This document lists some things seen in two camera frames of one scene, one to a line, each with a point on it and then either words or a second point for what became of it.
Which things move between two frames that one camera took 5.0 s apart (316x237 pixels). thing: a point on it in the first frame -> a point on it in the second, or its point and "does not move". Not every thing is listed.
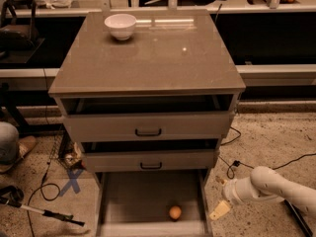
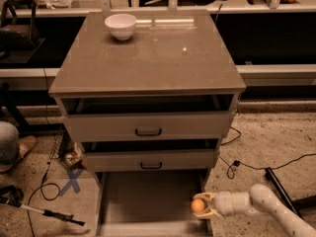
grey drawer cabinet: x=149 y=112 does not move
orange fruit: x=175 y=212 -> x=197 y=205
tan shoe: x=25 y=144 does not move
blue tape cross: x=72 y=181 does not move
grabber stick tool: x=14 y=197 does not move
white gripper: x=229 y=192 -> x=224 y=202
